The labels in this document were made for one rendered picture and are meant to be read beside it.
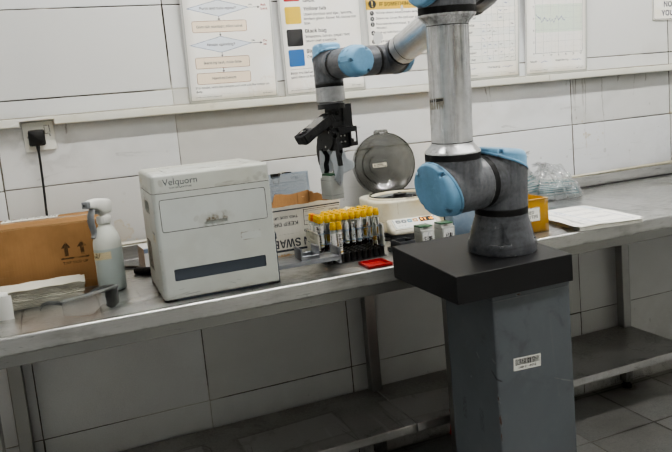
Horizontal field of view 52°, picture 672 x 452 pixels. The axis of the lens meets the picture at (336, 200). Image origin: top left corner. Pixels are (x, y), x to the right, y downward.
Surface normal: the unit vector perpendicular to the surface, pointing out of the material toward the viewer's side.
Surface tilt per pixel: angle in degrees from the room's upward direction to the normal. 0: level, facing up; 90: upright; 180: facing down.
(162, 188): 90
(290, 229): 88
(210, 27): 94
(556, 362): 90
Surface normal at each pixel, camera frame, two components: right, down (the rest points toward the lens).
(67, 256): 0.29, 0.07
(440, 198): -0.82, 0.29
